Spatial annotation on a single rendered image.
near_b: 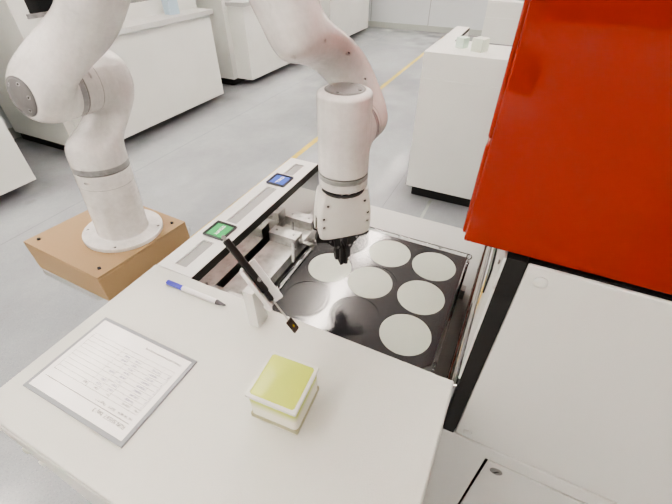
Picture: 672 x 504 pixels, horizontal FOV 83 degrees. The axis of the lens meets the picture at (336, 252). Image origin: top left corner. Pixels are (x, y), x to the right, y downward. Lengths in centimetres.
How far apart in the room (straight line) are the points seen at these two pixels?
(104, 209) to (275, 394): 67
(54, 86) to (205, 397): 61
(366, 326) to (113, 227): 66
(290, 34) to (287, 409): 49
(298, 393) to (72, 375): 37
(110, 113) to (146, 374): 58
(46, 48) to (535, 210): 81
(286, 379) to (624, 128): 45
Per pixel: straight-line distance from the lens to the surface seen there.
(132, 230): 108
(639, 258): 46
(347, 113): 57
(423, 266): 90
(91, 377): 72
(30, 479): 192
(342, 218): 68
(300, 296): 82
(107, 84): 97
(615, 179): 41
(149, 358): 70
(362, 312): 79
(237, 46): 532
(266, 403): 53
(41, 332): 237
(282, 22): 59
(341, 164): 60
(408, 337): 76
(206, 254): 87
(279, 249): 97
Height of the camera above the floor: 149
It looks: 40 degrees down
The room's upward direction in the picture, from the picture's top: straight up
